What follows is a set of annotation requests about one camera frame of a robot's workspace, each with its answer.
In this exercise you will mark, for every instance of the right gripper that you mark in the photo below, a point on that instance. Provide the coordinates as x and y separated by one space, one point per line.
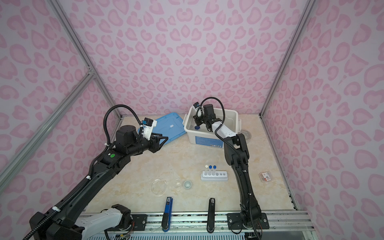
198 119

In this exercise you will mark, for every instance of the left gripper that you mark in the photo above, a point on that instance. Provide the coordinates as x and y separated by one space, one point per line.
155 142

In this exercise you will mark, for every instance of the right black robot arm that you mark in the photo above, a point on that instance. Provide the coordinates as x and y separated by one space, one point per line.
237 157

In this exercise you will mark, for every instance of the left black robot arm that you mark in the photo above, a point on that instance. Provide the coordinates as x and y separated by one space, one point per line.
61 221

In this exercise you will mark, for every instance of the blue plastic bin lid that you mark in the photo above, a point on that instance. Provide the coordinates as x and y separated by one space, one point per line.
170 125

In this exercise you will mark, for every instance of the clear tape roll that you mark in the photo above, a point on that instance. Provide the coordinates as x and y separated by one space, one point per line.
246 134

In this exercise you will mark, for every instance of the white test tube rack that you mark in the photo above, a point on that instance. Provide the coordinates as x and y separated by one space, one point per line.
221 176

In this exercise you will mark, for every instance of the blue stapler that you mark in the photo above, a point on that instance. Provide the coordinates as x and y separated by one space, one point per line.
166 219

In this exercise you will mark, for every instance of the small red labelled box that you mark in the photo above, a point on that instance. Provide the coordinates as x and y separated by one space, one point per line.
265 177

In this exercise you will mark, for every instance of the black stapler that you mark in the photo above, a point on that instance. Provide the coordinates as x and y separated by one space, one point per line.
211 216

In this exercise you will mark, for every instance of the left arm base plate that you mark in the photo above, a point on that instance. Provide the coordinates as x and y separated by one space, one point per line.
132 222

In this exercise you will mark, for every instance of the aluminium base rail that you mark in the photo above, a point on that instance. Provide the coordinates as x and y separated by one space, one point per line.
275 225

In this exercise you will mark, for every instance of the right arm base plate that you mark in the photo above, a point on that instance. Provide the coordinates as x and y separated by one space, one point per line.
237 222

